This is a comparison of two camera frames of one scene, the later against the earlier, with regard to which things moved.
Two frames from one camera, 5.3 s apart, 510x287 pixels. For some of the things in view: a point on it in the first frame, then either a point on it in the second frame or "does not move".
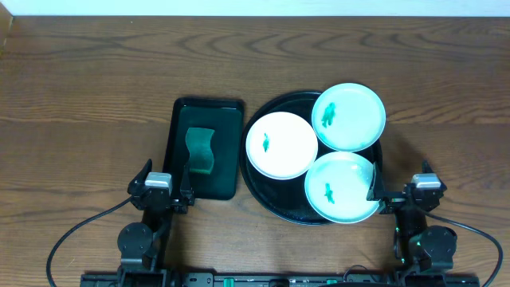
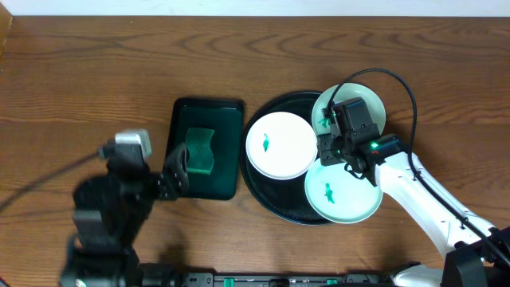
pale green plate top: (348, 117) does not move
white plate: (281, 145) does not move
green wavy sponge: (201, 155) does not move
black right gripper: (377, 190) -> (325, 153)
